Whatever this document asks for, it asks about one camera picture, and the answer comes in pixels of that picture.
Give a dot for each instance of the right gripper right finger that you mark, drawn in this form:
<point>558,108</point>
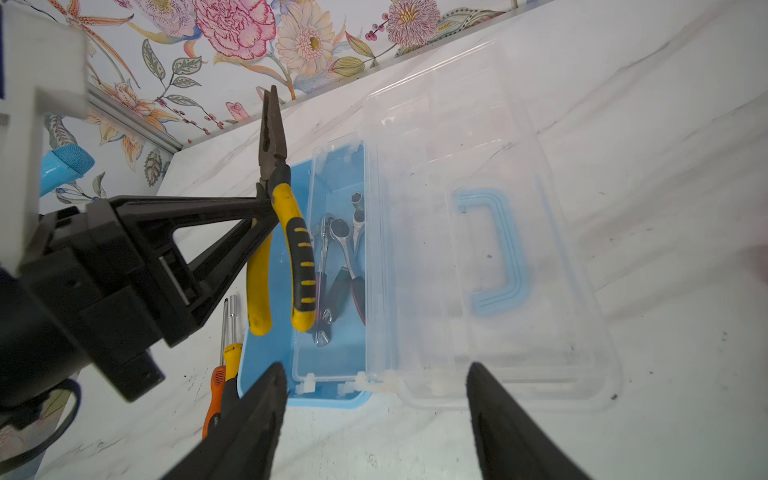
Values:
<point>509,444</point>

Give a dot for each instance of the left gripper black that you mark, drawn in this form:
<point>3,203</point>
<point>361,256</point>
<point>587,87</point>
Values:
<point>116,283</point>

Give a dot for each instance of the orange handled screwdriver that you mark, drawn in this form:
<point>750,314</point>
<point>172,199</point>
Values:
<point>217,381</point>

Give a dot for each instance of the blue toy microphone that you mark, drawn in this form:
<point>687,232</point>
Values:
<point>63,165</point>

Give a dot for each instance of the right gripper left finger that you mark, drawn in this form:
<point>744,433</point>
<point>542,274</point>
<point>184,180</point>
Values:
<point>244,444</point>

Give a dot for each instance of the light blue plastic toolbox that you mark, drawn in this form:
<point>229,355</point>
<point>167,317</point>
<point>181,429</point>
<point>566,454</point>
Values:
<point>464,254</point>

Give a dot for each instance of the dark red handled pliers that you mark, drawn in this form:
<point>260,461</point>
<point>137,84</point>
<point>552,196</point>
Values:
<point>329,296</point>

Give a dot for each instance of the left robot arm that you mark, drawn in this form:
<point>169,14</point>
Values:
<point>36,358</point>

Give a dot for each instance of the yellow handled pliers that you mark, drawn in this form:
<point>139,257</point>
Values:
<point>275,188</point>

